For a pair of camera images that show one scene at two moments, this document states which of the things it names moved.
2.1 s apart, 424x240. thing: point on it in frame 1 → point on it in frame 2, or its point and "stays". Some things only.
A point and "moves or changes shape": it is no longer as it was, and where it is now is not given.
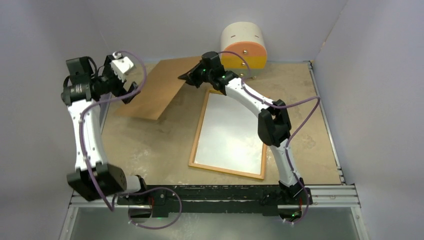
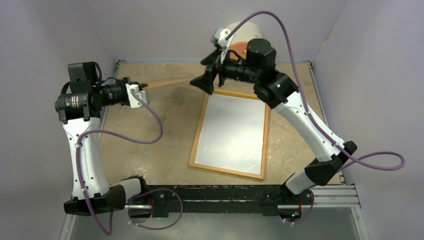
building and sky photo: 229,136 stays
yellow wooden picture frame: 192,163 stays
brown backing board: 163,84 moves or changes shape
